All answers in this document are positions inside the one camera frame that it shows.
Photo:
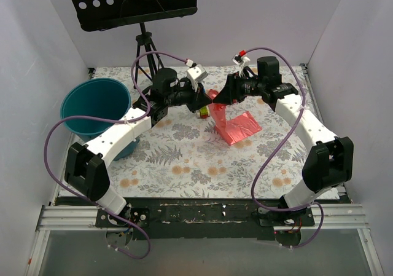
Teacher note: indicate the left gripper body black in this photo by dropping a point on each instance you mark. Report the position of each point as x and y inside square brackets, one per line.
[195, 96]

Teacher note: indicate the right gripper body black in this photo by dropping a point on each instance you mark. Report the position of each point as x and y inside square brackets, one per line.
[232, 88]

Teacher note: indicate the red plastic trash bag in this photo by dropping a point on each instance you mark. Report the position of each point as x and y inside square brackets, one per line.
[233, 130]

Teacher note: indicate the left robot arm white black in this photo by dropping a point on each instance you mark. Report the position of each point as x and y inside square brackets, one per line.
[86, 165]

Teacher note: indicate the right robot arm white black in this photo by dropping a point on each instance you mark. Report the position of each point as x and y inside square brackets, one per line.
[330, 158]

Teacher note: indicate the teal plastic trash bin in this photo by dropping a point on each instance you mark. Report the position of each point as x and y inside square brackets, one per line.
[102, 97]

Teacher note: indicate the colourful toy brick car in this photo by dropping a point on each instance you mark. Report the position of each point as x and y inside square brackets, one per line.
[203, 113]

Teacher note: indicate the black music stand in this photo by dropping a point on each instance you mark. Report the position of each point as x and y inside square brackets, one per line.
[102, 15]

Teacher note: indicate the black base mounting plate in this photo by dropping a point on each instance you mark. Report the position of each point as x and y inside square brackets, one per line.
[186, 218]

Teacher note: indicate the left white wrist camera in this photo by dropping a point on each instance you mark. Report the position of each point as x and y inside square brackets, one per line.
[196, 73]

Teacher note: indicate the aluminium frame rail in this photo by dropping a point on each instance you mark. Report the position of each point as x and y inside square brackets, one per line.
[83, 218]

